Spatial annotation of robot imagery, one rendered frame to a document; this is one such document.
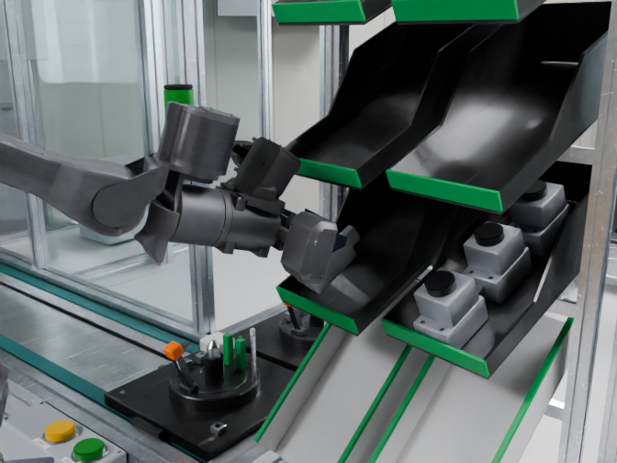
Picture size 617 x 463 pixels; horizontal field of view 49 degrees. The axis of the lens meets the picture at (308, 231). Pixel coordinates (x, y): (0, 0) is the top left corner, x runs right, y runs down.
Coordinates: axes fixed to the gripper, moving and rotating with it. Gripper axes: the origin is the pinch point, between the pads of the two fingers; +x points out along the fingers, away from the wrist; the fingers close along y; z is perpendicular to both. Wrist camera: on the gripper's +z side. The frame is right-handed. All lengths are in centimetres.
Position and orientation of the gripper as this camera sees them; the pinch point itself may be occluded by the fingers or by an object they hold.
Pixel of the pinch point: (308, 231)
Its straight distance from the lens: 74.2
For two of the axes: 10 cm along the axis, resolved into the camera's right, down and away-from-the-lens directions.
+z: 2.7, -9.5, -1.7
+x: 7.9, 1.1, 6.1
